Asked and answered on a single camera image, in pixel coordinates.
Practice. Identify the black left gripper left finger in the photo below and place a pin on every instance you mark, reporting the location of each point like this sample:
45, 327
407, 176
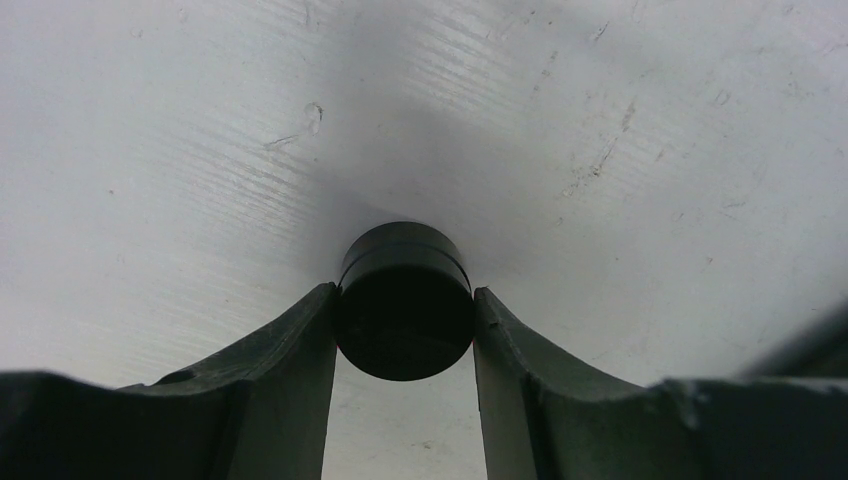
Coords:
257, 409

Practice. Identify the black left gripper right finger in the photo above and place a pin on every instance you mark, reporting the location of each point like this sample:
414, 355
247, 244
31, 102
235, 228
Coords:
546, 414

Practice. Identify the small black round jar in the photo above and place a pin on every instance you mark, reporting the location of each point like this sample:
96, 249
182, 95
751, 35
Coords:
406, 310

